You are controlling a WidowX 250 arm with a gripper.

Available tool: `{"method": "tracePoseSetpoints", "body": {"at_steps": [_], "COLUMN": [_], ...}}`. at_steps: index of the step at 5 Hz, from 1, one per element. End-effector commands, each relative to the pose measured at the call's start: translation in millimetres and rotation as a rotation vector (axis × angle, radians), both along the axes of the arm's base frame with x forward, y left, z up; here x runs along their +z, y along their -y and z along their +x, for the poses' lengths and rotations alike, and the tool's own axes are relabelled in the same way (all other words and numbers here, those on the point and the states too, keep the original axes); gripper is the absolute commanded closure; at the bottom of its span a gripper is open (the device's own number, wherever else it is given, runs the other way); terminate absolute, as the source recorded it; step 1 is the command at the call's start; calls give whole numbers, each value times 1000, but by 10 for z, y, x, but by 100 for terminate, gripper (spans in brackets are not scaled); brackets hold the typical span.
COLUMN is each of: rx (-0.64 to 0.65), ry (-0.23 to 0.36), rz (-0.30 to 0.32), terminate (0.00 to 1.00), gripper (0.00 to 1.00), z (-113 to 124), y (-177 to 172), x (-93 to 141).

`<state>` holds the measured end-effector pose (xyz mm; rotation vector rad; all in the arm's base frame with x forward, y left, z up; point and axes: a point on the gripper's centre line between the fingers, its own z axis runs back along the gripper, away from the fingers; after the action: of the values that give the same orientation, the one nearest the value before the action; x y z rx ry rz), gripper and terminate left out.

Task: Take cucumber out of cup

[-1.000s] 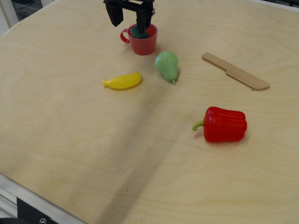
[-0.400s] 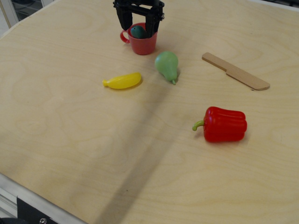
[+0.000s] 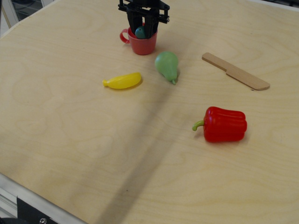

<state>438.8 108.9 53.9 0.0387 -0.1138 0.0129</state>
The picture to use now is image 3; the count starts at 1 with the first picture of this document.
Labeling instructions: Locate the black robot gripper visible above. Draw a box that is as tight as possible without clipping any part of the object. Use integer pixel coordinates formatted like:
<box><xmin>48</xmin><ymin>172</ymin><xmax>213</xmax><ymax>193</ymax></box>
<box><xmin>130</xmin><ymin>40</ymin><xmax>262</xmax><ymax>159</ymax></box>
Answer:
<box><xmin>118</xmin><ymin>0</ymin><xmax>170</xmax><ymax>39</ymax></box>

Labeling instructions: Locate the dark green toy cucumber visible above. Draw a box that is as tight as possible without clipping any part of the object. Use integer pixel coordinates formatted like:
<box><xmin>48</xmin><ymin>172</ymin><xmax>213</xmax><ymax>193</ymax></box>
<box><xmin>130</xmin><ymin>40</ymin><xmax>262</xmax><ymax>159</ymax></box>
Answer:
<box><xmin>135</xmin><ymin>26</ymin><xmax>146</xmax><ymax>39</ymax></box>

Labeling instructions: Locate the red plastic cup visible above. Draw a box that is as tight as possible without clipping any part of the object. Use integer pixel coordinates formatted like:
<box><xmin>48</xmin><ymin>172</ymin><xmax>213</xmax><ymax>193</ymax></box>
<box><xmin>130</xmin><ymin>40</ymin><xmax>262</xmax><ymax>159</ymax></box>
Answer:
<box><xmin>120</xmin><ymin>28</ymin><xmax>157</xmax><ymax>55</ymax></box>

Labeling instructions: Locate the light green toy pear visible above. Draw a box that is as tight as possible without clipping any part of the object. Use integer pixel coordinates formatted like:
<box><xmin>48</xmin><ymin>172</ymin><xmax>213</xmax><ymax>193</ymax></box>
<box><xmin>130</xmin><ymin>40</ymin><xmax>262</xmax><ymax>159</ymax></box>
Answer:
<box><xmin>155</xmin><ymin>51</ymin><xmax>178</xmax><ymax>85</ymax></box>

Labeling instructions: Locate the yellow toy banana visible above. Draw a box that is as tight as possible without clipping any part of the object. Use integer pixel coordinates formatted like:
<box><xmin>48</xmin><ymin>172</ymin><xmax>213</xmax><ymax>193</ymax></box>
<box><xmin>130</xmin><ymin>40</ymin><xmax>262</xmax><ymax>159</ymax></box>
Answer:
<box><xmin>102</xmin><ymin>72</ymin><xmax>142</xmax><ymax>90</ymax></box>

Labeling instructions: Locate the red toy bell pepper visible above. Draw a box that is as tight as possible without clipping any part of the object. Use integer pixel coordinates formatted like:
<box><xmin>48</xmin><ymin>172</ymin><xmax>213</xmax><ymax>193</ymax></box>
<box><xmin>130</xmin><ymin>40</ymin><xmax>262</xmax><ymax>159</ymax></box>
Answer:
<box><xmin>192</xmin><ymin>106</ymin><xmax>247</xmax><ymax>142</ymax></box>

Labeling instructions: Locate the wooden toy knife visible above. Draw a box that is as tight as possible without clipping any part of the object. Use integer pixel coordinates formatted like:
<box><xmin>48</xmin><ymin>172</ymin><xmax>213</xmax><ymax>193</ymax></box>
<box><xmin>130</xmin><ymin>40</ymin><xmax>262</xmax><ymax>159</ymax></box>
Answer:
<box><xmin>202</xmin><ymin>52</ymin><xmax>270</xmax><ymax>91</ymax></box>

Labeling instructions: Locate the aluminium table frame rail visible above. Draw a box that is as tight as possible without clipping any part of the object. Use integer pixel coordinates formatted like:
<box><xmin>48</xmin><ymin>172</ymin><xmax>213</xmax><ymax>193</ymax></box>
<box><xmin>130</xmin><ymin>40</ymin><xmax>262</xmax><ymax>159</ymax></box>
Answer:
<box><xmin>0</xmin><ymin>174</ymin><xmax>85</xmax><ymax>224</ymax></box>

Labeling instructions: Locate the black metal bracket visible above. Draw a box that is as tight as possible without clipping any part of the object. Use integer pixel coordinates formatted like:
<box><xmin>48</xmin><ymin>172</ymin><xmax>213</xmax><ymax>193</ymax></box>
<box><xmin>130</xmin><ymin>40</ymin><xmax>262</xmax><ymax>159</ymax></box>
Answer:
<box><xmin>17</xmin><ymin>198</ymin><xmax>58</xmax><ymax>224</ymax></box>

